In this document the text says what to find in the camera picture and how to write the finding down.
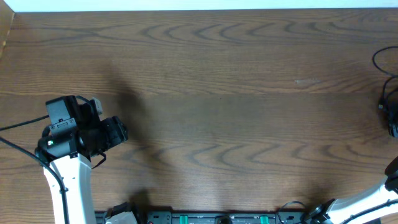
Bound black braided USB cable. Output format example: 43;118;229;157
372;45;398;113

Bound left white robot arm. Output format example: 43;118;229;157
35;95;128;223

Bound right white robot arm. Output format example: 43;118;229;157
303;159;397;223

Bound cardboard side panel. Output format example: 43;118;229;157
0;0;15;57

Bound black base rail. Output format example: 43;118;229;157
95;202;305;224

